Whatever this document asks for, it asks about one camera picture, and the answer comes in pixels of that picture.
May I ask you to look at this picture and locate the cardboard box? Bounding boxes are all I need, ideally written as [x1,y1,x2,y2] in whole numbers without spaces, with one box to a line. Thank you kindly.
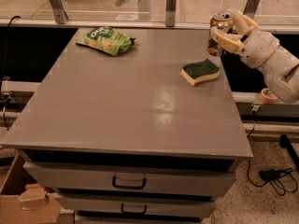
[0,155,62,224]

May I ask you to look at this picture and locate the black cable left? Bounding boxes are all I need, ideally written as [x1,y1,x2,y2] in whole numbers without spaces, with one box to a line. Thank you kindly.
[0,15,21,132]

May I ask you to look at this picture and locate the grey drawer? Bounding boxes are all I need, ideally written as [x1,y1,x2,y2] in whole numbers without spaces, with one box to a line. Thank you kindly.
[24,161,235,198]
[54,193,216,218]

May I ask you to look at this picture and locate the middle grey drawer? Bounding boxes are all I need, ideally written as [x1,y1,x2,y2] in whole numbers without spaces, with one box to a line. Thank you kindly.
[54,193,216,218]

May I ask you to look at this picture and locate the black power adapter cable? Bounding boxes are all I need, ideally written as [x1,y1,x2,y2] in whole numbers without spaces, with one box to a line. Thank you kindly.
[246,159,299,197]

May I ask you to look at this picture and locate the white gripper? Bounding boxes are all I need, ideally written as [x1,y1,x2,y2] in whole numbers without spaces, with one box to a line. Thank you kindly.
[209,8,279,68]

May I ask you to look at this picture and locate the top grey drawer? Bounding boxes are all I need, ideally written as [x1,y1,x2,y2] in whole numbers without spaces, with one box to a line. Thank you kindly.
[24,161,235,198]

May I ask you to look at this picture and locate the orange soda can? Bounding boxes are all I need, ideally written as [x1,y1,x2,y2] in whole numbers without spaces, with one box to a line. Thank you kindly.
[207,11,233,56]

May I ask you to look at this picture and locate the right metal bracket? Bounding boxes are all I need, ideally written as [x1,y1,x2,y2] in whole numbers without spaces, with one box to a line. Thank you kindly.
[243,0,261,19]

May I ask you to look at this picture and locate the green chip bag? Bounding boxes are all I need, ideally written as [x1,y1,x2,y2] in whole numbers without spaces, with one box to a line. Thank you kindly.
[75,26,135,56]

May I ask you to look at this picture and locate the green and yellow sponge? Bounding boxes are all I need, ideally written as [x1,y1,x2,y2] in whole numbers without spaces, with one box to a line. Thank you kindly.
[180,59,220,86]

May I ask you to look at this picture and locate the grey drawer cabinet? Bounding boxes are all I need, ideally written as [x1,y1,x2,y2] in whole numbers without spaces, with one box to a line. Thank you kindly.
[3,29,252,224]

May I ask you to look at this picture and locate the tape roll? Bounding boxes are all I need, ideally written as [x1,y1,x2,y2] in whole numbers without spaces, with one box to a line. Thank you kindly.
[260,88,278,104]

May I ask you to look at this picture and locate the left metal bracket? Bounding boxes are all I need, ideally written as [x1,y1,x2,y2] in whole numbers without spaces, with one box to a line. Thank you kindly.
[50,0,68,24]

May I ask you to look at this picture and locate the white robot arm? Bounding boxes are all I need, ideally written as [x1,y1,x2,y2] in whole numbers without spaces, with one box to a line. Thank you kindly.
[210,8,299,104]

